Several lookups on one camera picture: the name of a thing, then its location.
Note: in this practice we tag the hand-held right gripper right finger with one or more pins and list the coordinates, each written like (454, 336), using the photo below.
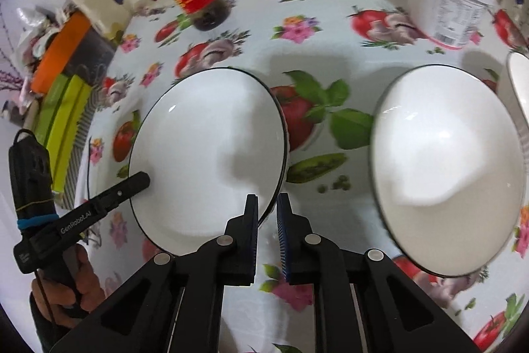
(283, 222)

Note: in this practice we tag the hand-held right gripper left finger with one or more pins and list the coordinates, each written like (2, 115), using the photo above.
(252, 214)

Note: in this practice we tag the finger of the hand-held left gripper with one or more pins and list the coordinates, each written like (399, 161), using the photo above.
(128, 187)

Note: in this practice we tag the white black-rimmed plate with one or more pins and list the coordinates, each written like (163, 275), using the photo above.
(198, 154)

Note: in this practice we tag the white ribbed bowl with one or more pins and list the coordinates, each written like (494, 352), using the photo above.
(446, 171)

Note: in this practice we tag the yellow floral bowl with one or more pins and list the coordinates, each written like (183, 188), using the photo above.
(521, 88)

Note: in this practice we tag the person's left forearm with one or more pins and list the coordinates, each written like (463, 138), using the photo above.
(45, 334)

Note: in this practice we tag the person's left hand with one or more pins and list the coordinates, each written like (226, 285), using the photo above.
(90, 280)

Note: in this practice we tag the purple dried flowers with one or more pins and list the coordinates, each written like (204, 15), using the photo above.
(10, 78)

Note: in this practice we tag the white plastic bag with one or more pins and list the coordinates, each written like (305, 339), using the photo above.
(31, 16)

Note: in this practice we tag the tomato print tablecloth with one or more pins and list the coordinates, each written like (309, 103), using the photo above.
(330, 47)

